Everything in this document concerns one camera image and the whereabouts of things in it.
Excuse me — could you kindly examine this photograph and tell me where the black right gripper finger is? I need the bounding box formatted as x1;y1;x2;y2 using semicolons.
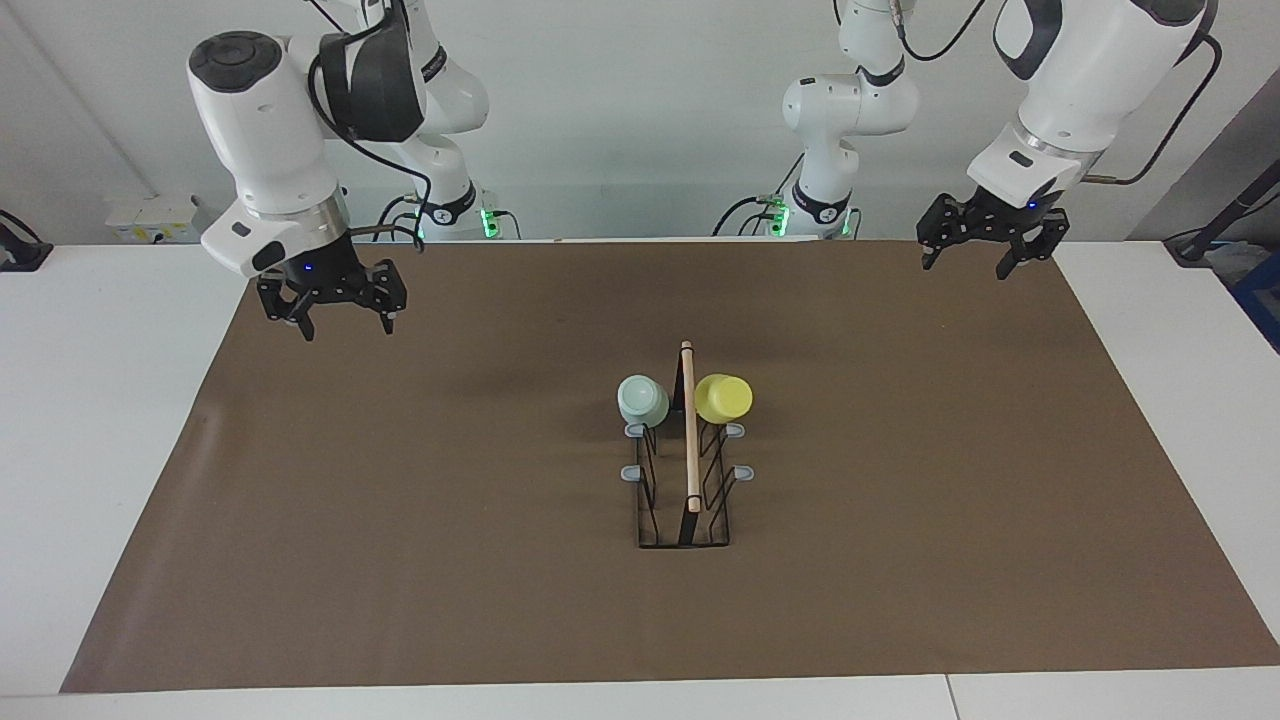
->
257;277;317;344
344;257;408;336

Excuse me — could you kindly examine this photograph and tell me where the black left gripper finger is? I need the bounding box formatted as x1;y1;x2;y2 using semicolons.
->
917;194;990;272
995;214;1071;282

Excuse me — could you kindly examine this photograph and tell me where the pale green plastic cup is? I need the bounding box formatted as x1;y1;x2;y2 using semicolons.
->
617;375;670;429

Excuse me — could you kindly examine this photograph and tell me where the yellow plastic cup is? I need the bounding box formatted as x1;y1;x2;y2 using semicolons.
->
694;374;754;425

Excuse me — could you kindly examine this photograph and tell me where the black pole stand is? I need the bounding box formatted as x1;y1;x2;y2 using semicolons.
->
1163;155;1280;266

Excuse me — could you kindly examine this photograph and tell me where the blue box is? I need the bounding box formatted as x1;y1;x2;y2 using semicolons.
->
1230;250;1280;353

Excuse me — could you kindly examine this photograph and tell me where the black table clamp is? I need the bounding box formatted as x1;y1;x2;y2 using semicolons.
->
0;208;54;273

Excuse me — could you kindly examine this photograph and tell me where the brown table mat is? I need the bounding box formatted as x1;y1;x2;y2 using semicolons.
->
60;238;1280;694

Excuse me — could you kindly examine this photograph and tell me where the black base cable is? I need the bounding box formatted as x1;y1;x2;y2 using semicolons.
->
712;195;791;238
372;195;421;243

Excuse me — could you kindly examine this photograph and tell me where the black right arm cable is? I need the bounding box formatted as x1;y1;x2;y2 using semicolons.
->
308;0;433;246

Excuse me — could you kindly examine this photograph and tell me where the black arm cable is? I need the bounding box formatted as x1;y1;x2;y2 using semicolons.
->
308;0;433;246
1085;35;1223;187

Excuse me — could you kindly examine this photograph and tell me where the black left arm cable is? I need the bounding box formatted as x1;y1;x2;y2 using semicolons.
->
1085;35;1223;187

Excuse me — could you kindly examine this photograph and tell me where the black wire cup rack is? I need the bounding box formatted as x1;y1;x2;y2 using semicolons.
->
620;340;756;550

